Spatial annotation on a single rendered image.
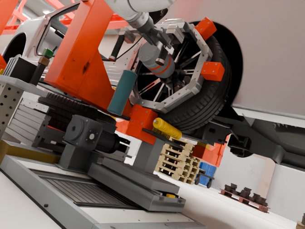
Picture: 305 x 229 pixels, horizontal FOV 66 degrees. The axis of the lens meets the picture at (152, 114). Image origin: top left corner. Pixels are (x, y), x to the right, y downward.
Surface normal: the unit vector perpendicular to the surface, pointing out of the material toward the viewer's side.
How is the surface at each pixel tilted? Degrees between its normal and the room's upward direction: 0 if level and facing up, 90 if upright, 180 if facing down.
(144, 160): 90
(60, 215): 90
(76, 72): 90
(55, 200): 90
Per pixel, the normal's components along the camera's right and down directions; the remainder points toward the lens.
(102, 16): 0.76, 0.19
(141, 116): -0.54, -0.34
